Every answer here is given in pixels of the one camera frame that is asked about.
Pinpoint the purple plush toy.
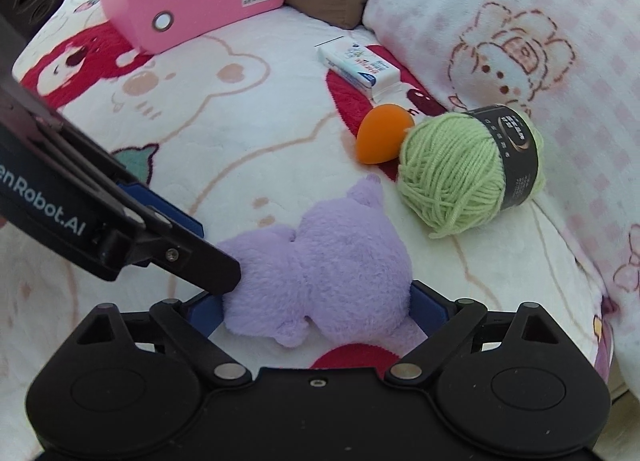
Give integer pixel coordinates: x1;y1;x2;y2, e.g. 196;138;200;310
219;174;425;353

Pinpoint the white tissue packet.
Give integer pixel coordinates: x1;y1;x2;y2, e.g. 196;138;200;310
316;36;400;100

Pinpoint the green yarn ball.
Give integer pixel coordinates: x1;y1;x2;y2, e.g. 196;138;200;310
396;105;544;239

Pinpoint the orange makeup sponge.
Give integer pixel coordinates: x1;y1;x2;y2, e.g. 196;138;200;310
356;104;414;164

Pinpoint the pink checked bunny pillow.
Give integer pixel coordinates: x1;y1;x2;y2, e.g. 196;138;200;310
363;0;639;391

